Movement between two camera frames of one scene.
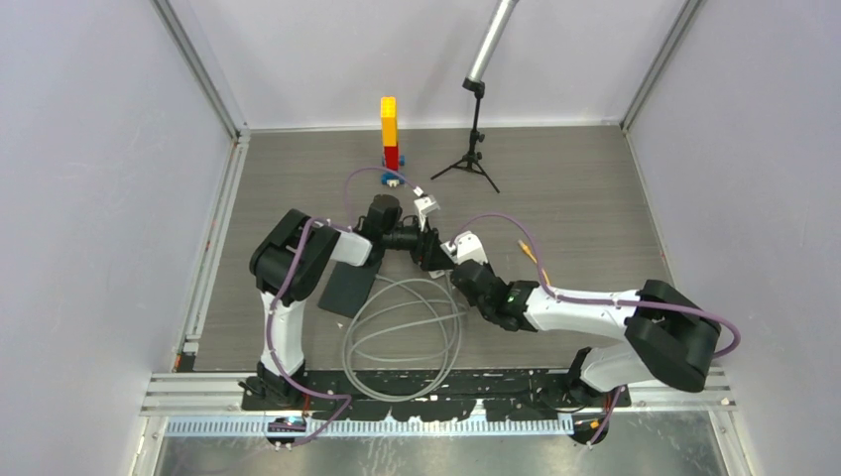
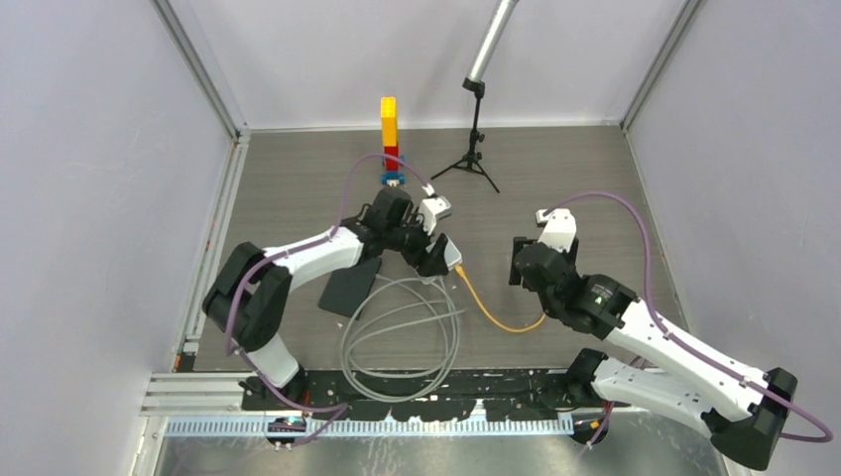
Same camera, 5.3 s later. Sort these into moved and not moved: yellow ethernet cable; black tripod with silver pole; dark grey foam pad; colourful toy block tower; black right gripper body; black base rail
Moved: black right gripper body; yellow ethernet cable
Not moved: black base rail; black tripod with silver pole; dark grey foam pad; colourful toy block tower
